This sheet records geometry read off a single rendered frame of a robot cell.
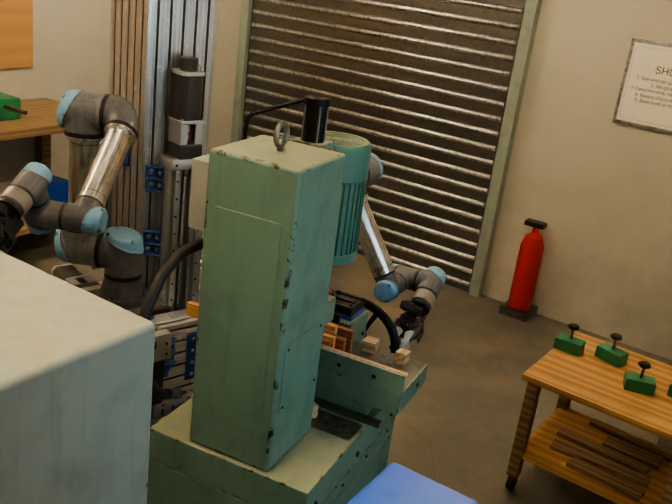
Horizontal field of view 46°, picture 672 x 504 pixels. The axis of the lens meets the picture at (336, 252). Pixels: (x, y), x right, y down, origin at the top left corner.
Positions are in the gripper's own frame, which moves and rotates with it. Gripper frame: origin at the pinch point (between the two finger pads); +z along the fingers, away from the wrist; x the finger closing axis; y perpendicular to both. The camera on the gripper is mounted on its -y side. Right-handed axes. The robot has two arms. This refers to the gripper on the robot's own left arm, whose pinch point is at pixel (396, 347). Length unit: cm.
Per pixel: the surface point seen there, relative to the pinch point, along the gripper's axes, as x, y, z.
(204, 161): 22, -99, 32
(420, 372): -17.9, -23.4, 20.0
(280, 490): -5, -40, 71
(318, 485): -12, -37, 65
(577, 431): -51, 104, -53
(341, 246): 3, -62, 16
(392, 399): -16.2, -29.6, 34.0
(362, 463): -11.2, -13.1, 46.0
